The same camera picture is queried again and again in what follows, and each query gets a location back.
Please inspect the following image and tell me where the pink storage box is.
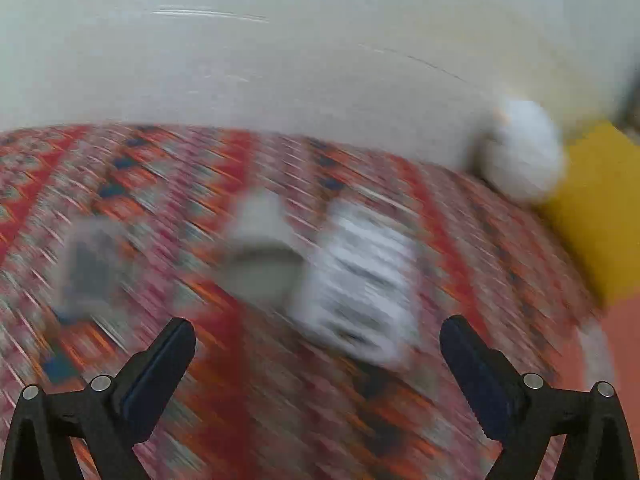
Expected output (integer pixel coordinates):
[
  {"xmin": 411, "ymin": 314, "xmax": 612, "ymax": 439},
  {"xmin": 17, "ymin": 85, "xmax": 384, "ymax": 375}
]
[{"xmin": 579, "ymin": 295, "xmax": 639, "ymax": 418}]

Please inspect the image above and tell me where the clear plastic card box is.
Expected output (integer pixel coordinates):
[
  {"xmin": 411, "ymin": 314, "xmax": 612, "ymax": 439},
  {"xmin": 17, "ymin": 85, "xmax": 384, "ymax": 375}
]
[{"xmin": 51, "ymin": 217, "xmax": 126, "ymax": 321}]

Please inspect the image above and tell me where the patterned red bedspread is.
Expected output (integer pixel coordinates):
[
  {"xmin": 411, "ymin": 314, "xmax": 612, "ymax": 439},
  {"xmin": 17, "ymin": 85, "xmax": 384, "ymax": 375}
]
[{"xmin": 1, "ymin": 125, "xmax": 598, "ymax": 479}]

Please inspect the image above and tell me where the white barcode package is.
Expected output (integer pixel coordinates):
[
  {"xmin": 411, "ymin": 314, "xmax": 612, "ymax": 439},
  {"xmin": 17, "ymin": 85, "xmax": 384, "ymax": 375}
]
[{"xmin": 291, "ymin": 198, "xmax": 419, "ymax": 370}]

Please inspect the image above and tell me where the yellow cushion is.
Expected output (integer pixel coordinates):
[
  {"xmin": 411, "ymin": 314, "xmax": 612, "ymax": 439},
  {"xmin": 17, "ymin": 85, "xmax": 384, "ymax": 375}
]
[{"xmin": 538, "ymin": 122, "xmax": 639, "ymax": 306}]

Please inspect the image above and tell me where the white round plush ball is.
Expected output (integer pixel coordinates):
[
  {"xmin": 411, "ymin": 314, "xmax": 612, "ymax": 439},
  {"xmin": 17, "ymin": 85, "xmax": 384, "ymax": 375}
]
[{"xmin": 480, "ymin": 99, "xmax": 566, "ymax": 204}]

